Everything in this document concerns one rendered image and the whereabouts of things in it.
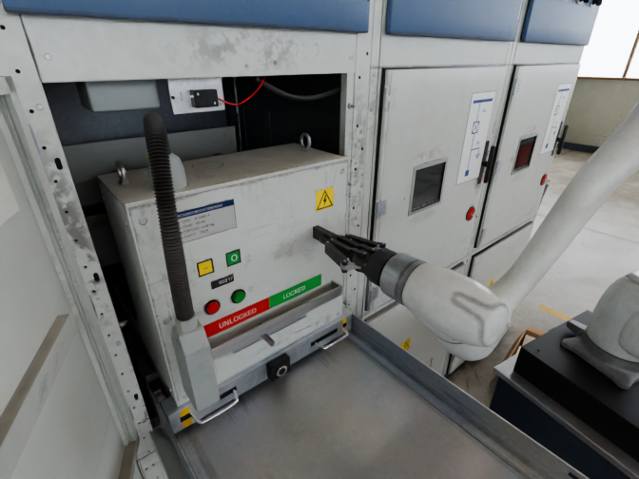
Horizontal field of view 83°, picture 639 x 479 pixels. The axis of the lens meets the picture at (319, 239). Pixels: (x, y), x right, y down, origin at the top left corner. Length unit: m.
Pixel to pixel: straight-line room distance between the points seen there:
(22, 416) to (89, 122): 1.06
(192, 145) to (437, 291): 1.02
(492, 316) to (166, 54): 0.65
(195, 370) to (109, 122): 0.99
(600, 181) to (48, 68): 0.84
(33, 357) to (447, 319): 0.59
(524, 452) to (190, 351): 0.71
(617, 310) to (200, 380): 1.02
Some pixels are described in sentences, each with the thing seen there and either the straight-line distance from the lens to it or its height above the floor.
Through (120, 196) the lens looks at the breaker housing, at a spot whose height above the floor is 1.39.
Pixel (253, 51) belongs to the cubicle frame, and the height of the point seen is 1.61.
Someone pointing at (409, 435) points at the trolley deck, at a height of 0.85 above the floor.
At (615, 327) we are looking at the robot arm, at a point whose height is 0.98.
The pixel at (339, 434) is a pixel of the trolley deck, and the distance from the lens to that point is 0.92.
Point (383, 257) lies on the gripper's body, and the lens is 0.69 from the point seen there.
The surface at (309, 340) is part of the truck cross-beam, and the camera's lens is 1.01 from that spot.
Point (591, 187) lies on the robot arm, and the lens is 0.74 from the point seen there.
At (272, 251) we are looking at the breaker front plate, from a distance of 0.80.
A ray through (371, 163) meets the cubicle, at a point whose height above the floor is 1.34.
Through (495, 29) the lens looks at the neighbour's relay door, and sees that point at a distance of 1.37.
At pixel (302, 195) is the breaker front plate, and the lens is 0.80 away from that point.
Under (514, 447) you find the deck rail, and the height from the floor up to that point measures 0.87.
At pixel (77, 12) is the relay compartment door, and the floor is 1.65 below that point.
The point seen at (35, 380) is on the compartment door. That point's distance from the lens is 0.60.
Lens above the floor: 1.60
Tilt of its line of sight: 27 degrees down
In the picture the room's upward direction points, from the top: straight up
